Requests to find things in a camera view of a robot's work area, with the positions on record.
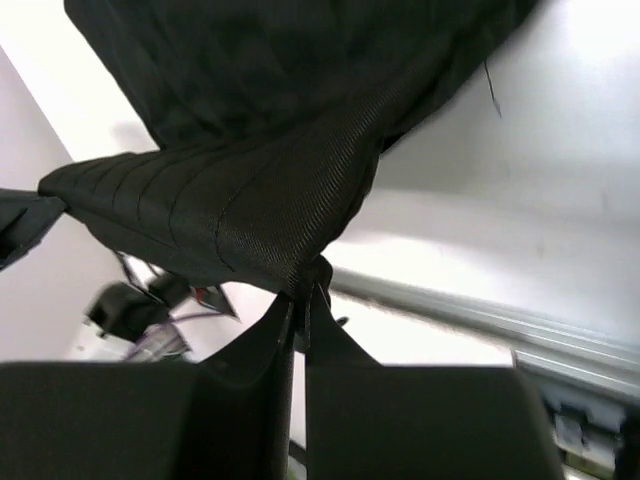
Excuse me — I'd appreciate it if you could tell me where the aluminium frame rail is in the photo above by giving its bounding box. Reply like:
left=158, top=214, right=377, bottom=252
left=332, top=269, right=639, bottom=401

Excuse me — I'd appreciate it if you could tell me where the black pleated skirt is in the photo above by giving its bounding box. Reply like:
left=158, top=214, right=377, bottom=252
left=39, top=1, right=535, bottom=297

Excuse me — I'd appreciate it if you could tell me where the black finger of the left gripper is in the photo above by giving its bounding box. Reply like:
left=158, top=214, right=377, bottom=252
left=0, top=188, right=67, bottom=270

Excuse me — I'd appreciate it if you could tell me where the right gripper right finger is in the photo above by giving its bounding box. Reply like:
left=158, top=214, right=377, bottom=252
left=305, top=285, right=564, bottom=480

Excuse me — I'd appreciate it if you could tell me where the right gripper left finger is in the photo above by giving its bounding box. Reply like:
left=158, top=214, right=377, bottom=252
left=1, top=295, right=293, bottom=479

